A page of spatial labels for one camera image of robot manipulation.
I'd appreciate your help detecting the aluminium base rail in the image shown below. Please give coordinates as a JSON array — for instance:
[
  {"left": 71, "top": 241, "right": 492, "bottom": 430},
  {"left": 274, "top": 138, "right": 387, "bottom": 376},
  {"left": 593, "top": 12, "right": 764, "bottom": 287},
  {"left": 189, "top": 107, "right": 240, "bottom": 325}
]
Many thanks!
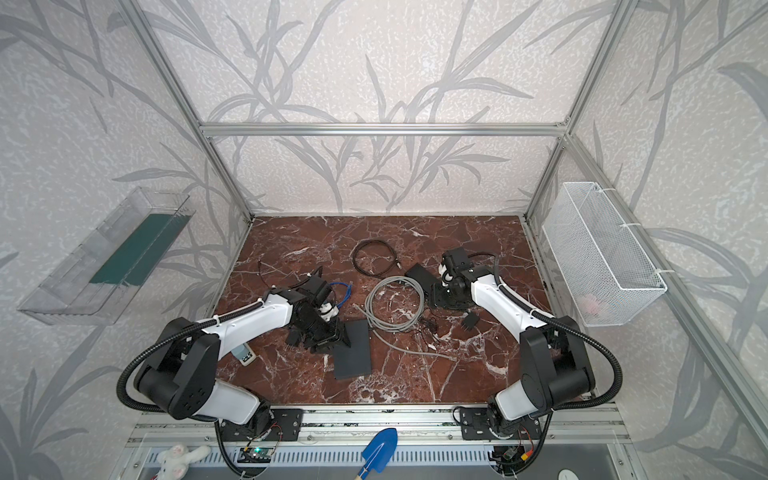
[{"left": 122, "top": 403, "right": 631, "bottom": 448}]

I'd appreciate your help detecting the black coiled cable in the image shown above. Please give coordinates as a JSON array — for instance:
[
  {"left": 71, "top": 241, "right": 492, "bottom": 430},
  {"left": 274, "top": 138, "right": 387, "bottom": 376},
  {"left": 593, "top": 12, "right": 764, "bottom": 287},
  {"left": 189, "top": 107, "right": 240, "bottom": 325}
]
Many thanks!
[{"left": 350, "top": 239, "right": 402, "bottom": 279}]

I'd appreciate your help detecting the small black network switch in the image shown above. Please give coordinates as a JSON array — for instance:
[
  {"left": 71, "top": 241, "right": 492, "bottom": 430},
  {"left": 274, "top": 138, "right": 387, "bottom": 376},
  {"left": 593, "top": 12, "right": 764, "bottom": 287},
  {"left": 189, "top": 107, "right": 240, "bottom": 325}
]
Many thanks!
[{"left": 405, "top": 263, "right": 438, "bottom": 296}]

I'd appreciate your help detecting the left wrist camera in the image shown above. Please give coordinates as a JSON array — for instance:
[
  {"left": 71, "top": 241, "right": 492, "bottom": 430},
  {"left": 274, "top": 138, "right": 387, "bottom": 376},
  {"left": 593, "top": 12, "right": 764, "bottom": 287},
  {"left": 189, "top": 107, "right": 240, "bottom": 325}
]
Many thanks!
[{"left": 317, "top": 302, "right": 339, "bottom": 322}]

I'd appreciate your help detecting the blue ethernet cable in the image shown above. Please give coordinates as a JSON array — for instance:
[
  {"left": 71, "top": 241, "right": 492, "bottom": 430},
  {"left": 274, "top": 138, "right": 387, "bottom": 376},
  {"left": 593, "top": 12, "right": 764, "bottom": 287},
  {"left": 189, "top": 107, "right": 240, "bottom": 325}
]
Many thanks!
[{"left": 326, "top": 281, "right": 353, "bottom": 310}]

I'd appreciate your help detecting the white wire mesh basket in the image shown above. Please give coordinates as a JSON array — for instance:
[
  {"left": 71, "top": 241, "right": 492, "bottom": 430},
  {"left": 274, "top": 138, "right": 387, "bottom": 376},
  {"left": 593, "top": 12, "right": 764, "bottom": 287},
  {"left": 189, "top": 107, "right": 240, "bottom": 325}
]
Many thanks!
[{"left": 543, "top": 182, "right": 667, "bottom": 327}]

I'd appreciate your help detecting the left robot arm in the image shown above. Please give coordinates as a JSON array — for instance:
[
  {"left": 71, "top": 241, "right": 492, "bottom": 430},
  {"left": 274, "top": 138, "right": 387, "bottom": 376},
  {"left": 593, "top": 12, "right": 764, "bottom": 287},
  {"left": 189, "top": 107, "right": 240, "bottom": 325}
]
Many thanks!
[{"left": 116, "top": 271, "right": 351, "bottom": 430}]

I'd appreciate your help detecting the beige teal handheld device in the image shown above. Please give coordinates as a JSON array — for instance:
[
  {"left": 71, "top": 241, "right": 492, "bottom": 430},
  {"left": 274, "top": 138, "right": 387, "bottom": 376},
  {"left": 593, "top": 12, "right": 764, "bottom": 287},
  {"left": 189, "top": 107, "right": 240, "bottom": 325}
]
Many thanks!
[{"left": 231, "top": 343, "right": 256, "bottom": 366}]

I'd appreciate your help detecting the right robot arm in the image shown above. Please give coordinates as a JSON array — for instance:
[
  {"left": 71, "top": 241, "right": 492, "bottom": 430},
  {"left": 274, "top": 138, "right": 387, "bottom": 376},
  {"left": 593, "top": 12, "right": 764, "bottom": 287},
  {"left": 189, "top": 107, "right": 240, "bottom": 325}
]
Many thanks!
[{"left": 433, "top": 247, "right": 624, "bottom": 432}]

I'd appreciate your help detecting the black power adapter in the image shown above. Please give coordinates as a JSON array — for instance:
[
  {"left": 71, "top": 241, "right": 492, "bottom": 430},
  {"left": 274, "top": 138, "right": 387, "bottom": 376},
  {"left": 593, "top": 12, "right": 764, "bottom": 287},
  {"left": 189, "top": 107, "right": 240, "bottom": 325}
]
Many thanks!
[{"left": 461, "top": 312, "right": 480, "bottom": 331}]

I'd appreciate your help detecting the grey coiled ethernet cable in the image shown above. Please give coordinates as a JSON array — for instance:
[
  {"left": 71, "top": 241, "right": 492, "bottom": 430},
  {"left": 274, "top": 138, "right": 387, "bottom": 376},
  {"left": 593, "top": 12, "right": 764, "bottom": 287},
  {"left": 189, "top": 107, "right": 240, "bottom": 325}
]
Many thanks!
[{"left": 353, "top": 275, "right": 457, "bottom": 362}]

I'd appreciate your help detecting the clear plastic wall bin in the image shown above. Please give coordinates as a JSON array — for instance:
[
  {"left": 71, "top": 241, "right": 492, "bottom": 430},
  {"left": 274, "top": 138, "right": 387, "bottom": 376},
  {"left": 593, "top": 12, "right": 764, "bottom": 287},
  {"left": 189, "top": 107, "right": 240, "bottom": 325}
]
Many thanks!
[{"left": 18, "top": 187, "right": 196, "bottom": 326}]

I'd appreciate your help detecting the thin black wire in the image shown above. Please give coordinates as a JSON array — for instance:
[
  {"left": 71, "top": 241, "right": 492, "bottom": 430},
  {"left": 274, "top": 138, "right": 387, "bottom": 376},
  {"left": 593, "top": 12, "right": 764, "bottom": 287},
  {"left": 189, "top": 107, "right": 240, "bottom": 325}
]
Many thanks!
[{"left": 256, "top": 260, "right": 307, "bottom": 290}]

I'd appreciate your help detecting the blue toy shovel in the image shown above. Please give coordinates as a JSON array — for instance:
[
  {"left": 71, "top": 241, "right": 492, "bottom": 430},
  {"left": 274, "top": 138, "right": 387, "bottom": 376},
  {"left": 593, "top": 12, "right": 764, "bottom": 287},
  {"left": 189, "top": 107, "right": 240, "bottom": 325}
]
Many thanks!
[{"left": 355, "top": 427, "right": 398, "bottom": 480}]

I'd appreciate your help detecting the white plush bunny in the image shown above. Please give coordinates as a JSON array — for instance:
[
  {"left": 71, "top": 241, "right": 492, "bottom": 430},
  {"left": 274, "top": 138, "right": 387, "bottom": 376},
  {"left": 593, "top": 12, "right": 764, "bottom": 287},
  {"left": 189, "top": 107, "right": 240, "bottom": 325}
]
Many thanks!
[{"left": 155, "top": 444, "right": 211, "bottom": 480}]

